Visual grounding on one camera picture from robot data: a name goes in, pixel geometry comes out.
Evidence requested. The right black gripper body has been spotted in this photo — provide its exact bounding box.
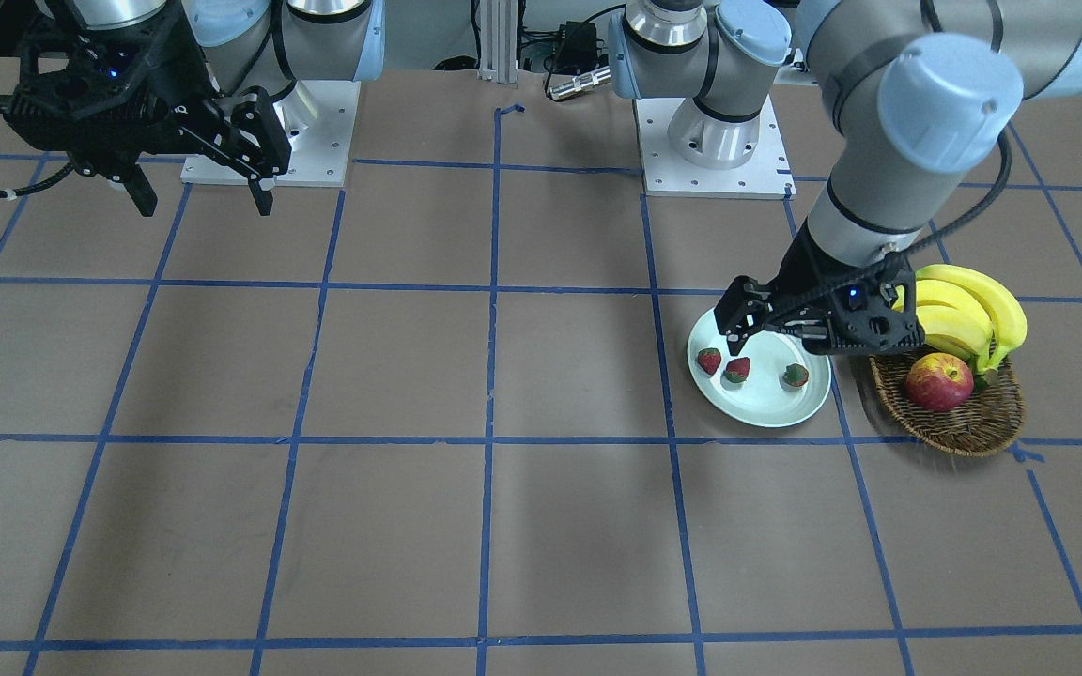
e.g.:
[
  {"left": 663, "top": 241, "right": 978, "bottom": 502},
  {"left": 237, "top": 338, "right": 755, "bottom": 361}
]
[{"left": 3, "top": 9, "right": 291, "bottom": 189}]

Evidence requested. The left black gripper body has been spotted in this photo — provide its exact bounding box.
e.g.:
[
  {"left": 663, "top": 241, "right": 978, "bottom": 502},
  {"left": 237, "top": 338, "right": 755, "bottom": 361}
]
[{"left": 714, "top": 230, "right": 926, "bottom": 356}]

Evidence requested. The strawberry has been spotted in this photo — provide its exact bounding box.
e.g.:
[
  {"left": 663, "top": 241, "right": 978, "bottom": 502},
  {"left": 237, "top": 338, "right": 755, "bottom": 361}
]
[
  {"left": 720, "top": 356, "right": 751, "bottom": 388},
  {"left": 781, "top": 362, "right": 812, "bottom": 392},
  {"left": 694, "top": 347, "right": 722, "bottom": 376}
]

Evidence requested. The strawberry bottom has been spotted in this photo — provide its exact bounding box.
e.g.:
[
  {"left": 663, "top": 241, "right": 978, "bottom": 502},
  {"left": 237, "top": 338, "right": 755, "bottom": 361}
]
[{"left": 694, "top": 347, "right": 722, "bottom": 376}]

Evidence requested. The strawberry top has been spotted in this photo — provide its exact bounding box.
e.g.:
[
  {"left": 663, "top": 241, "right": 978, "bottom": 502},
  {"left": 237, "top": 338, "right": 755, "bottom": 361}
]
[{"left": 781, "top": 362, "right": 812, "bottom": 392}]

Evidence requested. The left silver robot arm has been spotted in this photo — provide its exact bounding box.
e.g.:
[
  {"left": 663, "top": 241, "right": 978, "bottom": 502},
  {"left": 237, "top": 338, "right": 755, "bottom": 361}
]
[{"left": 609, "top": 1, "right": 1082, "bottom": 356}]

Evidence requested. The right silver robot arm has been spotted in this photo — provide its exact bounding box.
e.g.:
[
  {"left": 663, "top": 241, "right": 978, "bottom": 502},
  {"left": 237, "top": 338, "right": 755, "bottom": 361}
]
[{"left": 0, "top": 1, "right": 385, "bottom": 217}]

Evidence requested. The light green plate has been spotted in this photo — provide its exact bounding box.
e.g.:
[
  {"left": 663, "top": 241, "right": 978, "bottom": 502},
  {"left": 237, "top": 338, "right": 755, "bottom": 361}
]
[{"left": 686, "top": 312, "right": 833, "bottom": 428}]

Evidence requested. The red apple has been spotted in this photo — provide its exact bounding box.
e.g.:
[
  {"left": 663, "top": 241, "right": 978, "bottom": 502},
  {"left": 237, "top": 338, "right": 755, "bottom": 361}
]
[{"left": 903, "top": 352, "right": 974, "bottom": 412}]

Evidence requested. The yellow banana bunch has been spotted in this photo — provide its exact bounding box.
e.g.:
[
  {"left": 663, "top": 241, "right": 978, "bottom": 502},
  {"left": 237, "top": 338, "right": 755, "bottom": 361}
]
[{"left": 913, "top": 264, "right": 1028, "bottom": 376}]

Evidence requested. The wicker basket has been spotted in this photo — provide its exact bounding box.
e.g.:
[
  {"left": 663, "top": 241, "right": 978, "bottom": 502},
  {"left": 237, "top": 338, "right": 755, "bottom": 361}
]
[{"left": 866, "top": 346, "right": 1026, "bottom": 458}]

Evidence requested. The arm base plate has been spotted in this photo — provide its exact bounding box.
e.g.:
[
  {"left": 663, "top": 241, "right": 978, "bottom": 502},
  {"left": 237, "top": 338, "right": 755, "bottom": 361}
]
[
  {"left": 180, "top": 79, "right": 362, "bottom": 189},
  {"left": 634, "top": 98, "right": 797, "bottom": 200}
]

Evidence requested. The aluminium frame post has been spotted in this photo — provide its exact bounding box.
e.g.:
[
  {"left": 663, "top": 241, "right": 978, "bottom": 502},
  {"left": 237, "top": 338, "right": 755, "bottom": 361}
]
[{"left": 475, "top": 0, "right": 520, "bottom": 88}]

